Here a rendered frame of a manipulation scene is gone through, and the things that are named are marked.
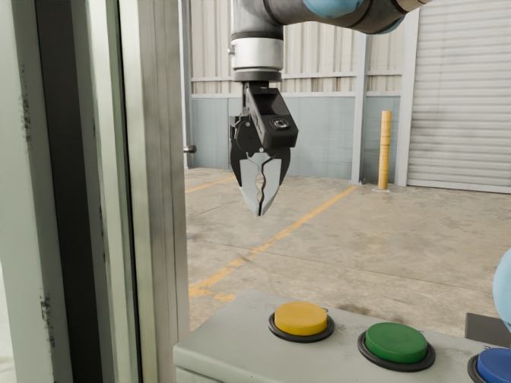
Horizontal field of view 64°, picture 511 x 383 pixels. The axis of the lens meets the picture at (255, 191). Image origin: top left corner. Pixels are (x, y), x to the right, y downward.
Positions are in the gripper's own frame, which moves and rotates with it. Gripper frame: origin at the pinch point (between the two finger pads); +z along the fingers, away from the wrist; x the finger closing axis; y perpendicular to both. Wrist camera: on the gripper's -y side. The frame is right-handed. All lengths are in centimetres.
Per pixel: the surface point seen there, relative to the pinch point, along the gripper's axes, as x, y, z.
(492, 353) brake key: -6.9, -38.9, 0.3
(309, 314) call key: 3.0, -31.8, 0.3
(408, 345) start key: -2.2, -37.0, 0.3
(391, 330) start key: -2.1, -35.0, 0.3
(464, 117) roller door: -345, 399, -2
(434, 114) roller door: -319, 422, -5
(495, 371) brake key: -5.7, -40.5, 0.3
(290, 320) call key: 4.6, -32.3, 0.3
